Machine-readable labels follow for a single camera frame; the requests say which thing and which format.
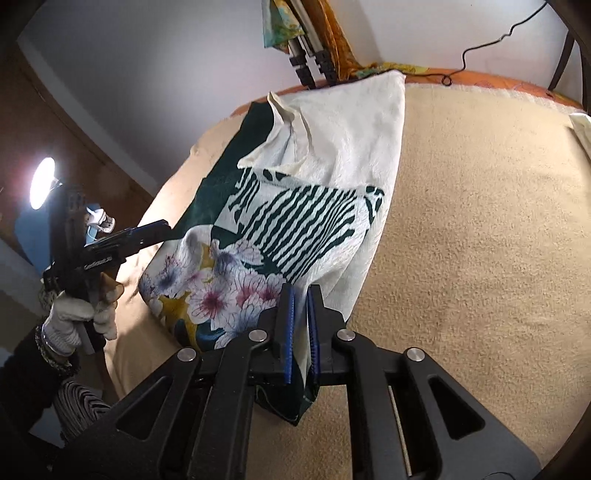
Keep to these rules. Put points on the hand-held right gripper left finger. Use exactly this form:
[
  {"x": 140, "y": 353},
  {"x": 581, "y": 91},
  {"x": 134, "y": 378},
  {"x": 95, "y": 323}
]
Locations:
[{"x": 288, "y": 332}]

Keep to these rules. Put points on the colourful patterned scarf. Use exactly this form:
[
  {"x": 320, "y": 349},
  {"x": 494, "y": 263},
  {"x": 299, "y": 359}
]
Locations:
[{"x": 332, "y": 27}]

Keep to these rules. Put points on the white clip lamp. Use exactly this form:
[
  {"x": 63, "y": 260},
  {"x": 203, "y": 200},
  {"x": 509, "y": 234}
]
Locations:
[{"x": 44, "y": 182}]

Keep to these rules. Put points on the blue chair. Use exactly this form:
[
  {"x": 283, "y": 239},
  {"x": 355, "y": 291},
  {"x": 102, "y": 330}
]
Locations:
[{"x": 32, "y": 235}]

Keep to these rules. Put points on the beige blanket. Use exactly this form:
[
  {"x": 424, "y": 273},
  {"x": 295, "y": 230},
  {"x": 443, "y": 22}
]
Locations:
[{"x": 461, "y": 230}]

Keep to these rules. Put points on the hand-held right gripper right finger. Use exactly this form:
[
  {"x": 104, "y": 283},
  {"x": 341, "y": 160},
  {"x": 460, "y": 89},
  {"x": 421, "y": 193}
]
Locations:
[{"x": 315, "y": 332}]

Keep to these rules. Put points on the folded silver black tripod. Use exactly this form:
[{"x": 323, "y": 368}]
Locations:
[{"x": 307, "y": 64}]

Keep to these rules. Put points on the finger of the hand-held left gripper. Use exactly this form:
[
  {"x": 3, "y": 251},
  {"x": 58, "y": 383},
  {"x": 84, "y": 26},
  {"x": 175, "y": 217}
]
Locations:
[{"x": 147, "y": 230}]

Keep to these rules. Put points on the black white striped garment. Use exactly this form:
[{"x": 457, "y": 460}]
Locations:
[{"x": 81, "y": 406}]

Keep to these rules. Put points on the brown wooden door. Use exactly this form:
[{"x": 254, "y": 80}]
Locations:
[{"x": 69, "y": 115}]

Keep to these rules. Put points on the person's left hand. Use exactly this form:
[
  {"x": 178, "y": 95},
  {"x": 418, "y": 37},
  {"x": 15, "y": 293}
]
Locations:
[{"x": 64, "y": 323}]

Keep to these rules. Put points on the person's left forearm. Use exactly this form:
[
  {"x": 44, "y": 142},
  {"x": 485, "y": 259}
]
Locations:
[{"x": 23, "y": 383}]

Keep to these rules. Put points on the folded white cloth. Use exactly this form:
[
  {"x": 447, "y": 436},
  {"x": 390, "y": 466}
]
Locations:
[{"x": 582, "y": 131}]

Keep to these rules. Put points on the green white printed t-shirt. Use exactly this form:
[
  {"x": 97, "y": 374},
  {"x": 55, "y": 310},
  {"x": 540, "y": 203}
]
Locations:
[{"x": 323, "y": 138}]

